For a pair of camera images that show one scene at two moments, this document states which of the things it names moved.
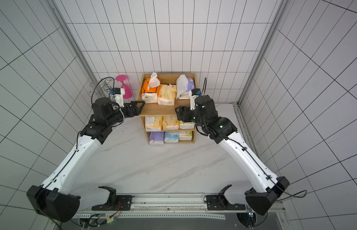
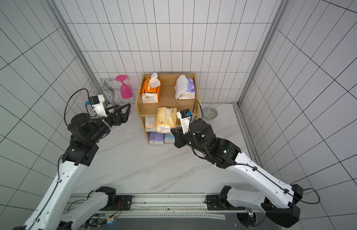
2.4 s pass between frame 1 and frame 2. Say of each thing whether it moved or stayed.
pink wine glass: stayed
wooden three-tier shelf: stayed
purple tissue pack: stayed
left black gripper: moved
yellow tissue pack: moved
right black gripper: moved
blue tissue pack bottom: stayed
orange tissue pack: stayed
